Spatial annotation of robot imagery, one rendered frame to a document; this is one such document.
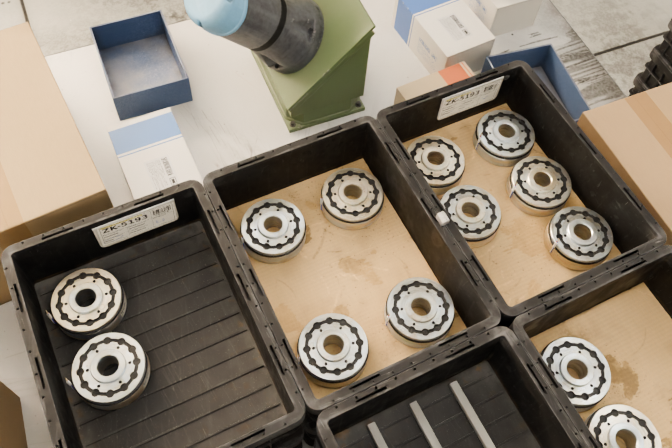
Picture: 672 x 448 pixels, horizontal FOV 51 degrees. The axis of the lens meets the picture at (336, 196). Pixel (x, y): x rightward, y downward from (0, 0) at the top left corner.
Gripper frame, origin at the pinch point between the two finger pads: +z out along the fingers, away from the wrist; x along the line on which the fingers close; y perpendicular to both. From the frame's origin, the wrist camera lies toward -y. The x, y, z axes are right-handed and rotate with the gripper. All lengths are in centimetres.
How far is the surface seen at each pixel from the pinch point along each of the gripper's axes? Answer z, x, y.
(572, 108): 3.7, -0.6, 35.1
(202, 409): -7, -88, 68
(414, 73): 6.2, -25.8, 13.5
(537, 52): 0.8, -1.6, 21.2
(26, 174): -14, -103, 25
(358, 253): -7, -58, 54
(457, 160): -10, -36, 45
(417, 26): -1.3, -23.5, 7.6
